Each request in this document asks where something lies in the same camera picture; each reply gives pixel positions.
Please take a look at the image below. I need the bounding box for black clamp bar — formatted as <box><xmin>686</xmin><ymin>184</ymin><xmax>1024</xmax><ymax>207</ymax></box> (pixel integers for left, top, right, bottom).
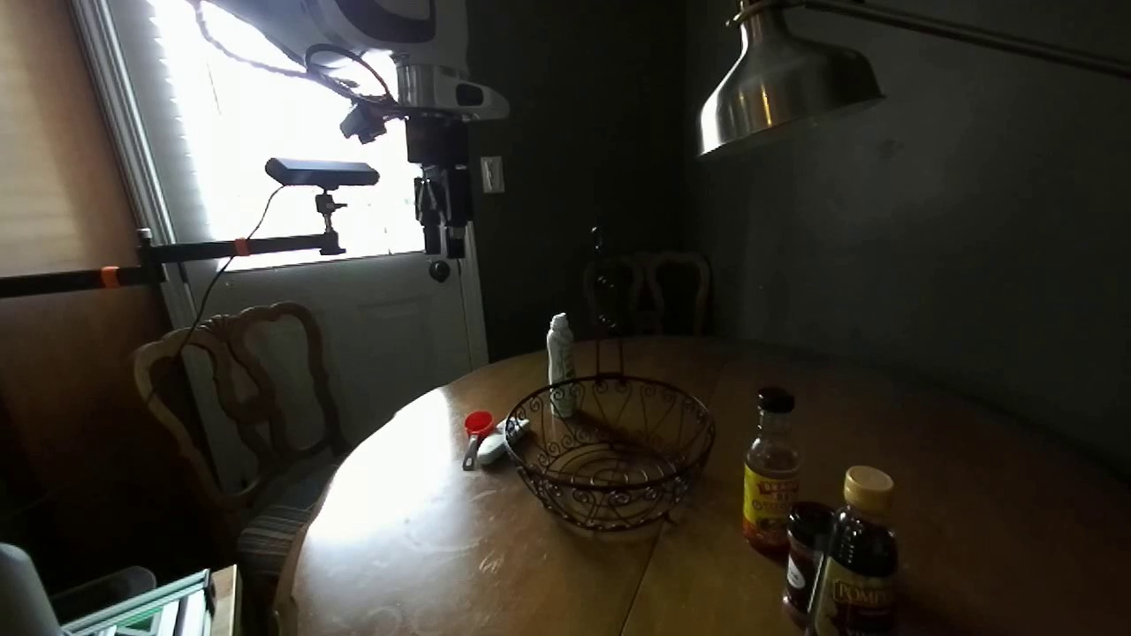
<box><xmin>0</xmin><ymin>191</ymin><xmax>342</xmax><ymax>299</ymax></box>

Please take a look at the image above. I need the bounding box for dark small jar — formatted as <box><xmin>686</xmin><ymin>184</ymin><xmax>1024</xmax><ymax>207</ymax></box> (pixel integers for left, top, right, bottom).
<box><xmin>781</xmin><ymin>502</ymin><xmax>831</xmax><ymax>625</ymax></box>

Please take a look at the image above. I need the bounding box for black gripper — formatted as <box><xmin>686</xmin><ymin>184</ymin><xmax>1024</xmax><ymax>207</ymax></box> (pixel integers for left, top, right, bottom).
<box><xmin>405</xmin><ymin>112</ymin><xmax>470</xmax><ymax>257</ymax></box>

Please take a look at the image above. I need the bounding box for wooden chair left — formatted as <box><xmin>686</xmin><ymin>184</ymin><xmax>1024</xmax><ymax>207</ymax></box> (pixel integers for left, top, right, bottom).
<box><xmin>131</xmin><ymin>304</ymin><xmax>349</xmax><ymax>589</ymax></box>

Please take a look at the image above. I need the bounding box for hot sauce bottle black cap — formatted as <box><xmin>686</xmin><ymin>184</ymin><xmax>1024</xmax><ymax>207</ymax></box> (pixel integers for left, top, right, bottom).
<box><xmin>743</xmin><ymin>387</ymin><xmax>800</xmax><ymax>558</ymax></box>

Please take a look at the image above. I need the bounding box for white spray bottle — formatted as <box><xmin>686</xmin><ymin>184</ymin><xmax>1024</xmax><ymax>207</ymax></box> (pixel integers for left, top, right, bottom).
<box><xmin>543</xmin><ymin>310</ymin><xmax>571</xmax><ymax>421</ymax></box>

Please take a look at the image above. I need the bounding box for syrup bottle yellow cap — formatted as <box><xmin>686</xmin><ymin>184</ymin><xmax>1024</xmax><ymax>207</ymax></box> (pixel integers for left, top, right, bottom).
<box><xmin>809</xmin><ymin>466</ymin><xmax>898</xmax><ymax>636</ymax></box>

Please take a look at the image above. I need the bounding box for black round door knob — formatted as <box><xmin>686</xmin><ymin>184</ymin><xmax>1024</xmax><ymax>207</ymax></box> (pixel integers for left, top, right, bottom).
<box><xmin>427</xmin><ymin>261</ymin><xmax>451</xmax><ymax>282</ymax></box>

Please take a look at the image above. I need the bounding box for silver lamp shade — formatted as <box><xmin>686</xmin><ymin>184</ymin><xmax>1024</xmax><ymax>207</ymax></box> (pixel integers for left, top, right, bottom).
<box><xmin>695</xmin><ymin>0</ymin><xmax>879</xmax><ymax>161</ymax></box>

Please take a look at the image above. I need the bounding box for green framed box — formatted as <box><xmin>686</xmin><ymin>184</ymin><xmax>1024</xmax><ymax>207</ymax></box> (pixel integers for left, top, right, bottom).
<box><xmin>61</xmin><ymin>569</ymin><xmax>214</xmax><ymax>636</ymax></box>

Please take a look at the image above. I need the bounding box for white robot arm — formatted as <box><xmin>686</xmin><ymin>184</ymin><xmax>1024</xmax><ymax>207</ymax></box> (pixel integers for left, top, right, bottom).
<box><xmin>192</xmin><ymin>0</ymin><xmax>509</xmax><ymax>257</ymax></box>

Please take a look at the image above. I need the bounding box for black camera on mount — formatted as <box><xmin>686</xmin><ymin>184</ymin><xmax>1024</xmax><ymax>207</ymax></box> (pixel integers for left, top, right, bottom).
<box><xmin>266</xmin><ymin>161</ymin><xmax>377</xmax><ymax>191</ymax></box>

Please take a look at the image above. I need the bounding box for white wall switch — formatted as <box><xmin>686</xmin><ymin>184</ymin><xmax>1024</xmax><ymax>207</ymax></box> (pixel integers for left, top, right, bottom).
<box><xmin>481</xmin><ymin>156</ymin><xmax>505</xmax><ymax>196</ymax></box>

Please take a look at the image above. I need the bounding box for black wire basket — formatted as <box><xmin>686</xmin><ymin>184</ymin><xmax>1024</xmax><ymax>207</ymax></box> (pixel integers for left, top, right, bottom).
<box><xmin>505</xmin><ymin>341</ymin><xmax>716</xmax><ymax>541</ymax></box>

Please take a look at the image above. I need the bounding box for wooden chair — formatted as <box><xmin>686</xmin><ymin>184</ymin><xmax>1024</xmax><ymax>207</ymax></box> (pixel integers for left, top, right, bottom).
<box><xmin>582</xmin><ymin>250</ymin><xmax>713</xmax><ymax>336</ymax></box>
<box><xmin>131</xmin><ymin>304</ymin><xmax>349</xmax><ymax>589</ymax></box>

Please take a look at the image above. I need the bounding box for wooden chair far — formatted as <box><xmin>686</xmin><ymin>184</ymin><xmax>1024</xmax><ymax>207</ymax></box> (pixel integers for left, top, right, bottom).
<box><xmin>582</xmin><ymin>250</ymin><xmax>713</xmax><ymax>336</ymax></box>

